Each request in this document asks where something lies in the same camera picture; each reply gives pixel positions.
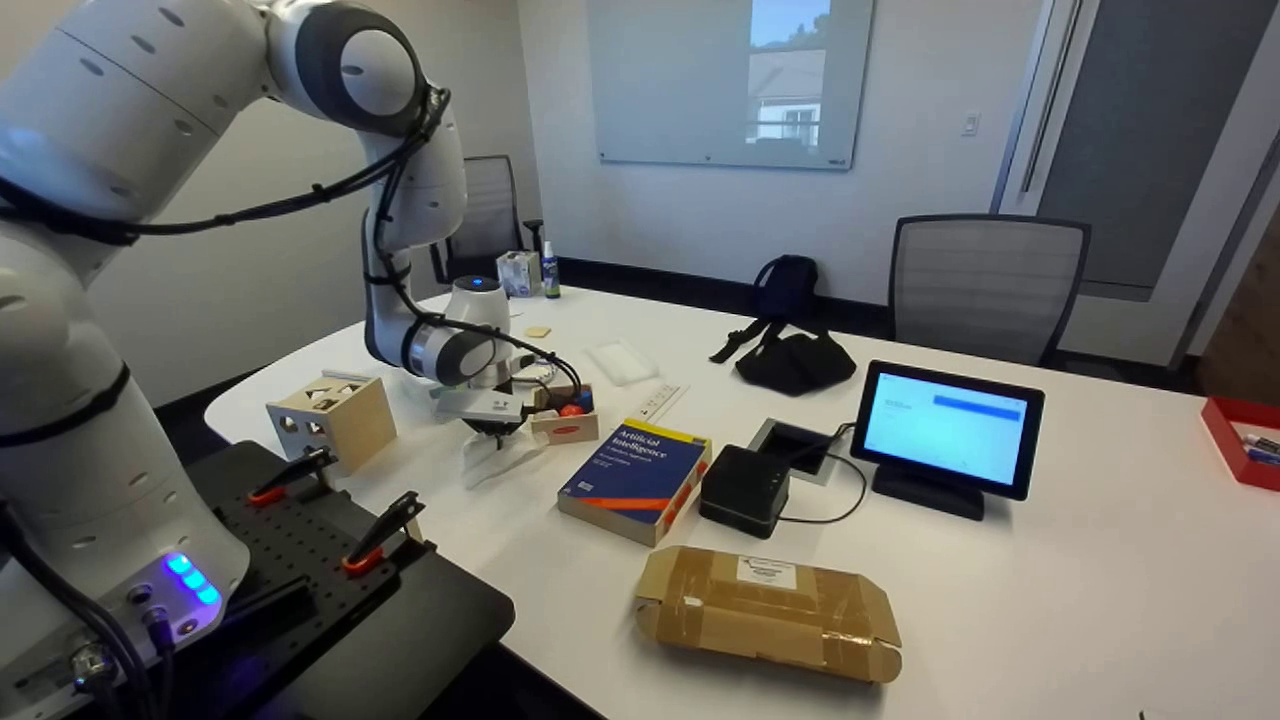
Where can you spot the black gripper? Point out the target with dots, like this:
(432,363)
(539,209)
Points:
(530,405)

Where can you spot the white paper napkin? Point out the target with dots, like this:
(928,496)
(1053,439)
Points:
(505,460)

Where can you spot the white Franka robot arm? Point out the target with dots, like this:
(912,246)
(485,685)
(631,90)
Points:
(94,400)

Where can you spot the yellow sticky note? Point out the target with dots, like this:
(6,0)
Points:
(539,335)

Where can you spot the blue book orange stripe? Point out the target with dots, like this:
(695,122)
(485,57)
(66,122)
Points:
(624,474)

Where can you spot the white plastic packet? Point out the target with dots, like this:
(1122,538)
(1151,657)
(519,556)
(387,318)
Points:
(623,364)

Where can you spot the white paper strip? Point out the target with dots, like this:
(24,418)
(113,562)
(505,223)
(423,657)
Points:
(660,398)

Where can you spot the white tissue box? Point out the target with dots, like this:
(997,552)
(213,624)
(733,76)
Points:
(523,275)

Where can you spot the black clamp orange tips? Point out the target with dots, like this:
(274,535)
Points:
(383,535)
(286,481)

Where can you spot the small spray bottle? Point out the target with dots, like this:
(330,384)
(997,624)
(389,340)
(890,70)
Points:
(550,275)

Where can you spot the grey mesh chair with armrests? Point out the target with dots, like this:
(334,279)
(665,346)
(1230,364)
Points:
(488,201)

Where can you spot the black cube box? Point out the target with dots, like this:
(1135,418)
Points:
(743,492)

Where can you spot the black bag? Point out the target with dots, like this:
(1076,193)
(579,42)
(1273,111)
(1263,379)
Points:
(799,363)

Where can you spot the brown cardboard box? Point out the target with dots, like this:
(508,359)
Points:
(760,613)

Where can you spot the glass whiteboard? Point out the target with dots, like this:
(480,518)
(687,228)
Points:
(665,82)

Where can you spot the black tablet on stand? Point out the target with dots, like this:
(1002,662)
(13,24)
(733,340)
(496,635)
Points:
(944,426)

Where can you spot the grey mesh chair without arms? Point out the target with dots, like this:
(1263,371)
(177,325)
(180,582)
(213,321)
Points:
(986,285)

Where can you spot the dark glass door panel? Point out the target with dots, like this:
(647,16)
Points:
(1146,134)

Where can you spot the red box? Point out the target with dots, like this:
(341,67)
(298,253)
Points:
(1241,441)

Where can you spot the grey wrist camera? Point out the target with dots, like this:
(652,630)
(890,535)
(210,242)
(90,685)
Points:
(488,415)

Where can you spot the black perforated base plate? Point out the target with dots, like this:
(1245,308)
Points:
(400,640)

